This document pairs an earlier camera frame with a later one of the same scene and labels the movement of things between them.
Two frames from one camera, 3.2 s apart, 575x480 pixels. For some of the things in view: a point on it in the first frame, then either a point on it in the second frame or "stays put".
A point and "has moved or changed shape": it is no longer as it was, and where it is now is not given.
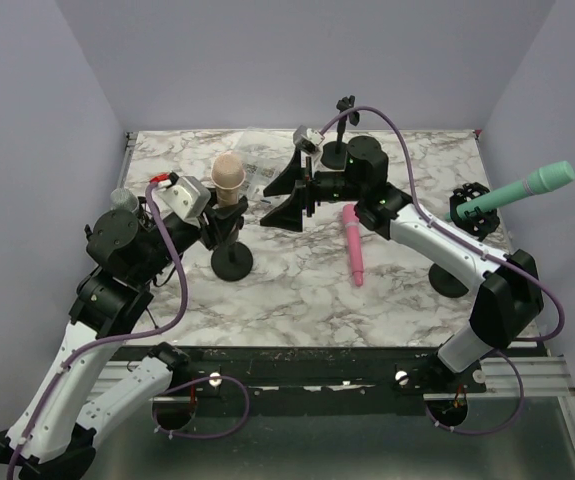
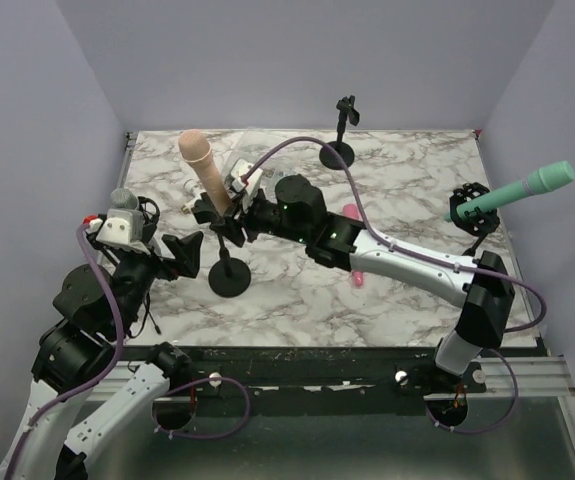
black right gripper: x=288 y=215 -> x=244 y=209
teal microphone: x=541 y=180 stays put
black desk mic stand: x=232 y=261 has moved or changed shape
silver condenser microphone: x=122 y=198 stays put
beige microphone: x=228 y=173 has moved or changed shape
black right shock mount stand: x=444 y=279 stays put
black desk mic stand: x=334 y=154 stays put
